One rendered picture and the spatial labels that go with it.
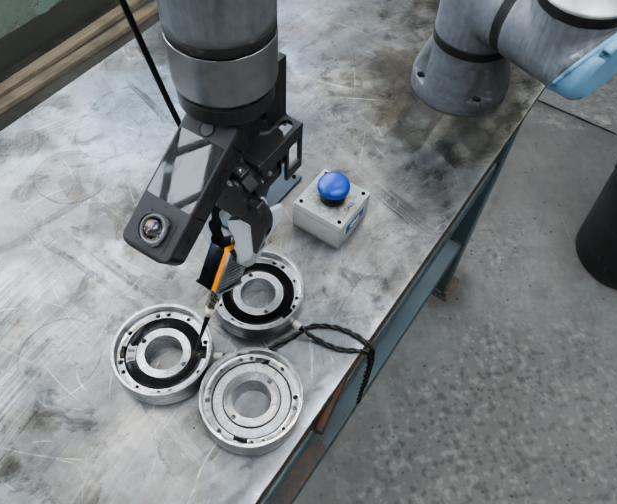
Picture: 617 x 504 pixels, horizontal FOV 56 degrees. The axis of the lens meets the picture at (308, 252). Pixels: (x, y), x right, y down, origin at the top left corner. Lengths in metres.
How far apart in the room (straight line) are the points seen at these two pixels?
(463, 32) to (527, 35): 0.10
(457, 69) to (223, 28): 0.58
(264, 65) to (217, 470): 0.40
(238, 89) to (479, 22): 0.51
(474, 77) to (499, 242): 0.99
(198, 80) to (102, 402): 0.39
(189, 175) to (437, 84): 0.56
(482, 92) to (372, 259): 0.33
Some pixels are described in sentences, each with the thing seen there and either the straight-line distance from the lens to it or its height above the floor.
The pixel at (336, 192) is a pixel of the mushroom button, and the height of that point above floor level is 0.87.
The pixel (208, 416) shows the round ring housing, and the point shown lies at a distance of 0.62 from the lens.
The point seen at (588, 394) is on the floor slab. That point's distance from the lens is 1.69.
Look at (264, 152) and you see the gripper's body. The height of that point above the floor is 1.07.
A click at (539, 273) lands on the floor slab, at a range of 1.82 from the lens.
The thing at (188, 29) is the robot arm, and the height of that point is 1.19.
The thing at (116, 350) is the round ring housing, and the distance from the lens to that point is 0.66.
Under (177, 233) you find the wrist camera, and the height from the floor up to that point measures 1.07.
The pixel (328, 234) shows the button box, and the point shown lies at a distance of 0.73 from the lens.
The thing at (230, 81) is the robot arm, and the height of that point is 1.16.
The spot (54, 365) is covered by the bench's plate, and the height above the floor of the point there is 0.80.
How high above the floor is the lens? 1.41
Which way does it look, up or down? 56 degrees down
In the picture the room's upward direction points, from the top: 4 degrees clockwise
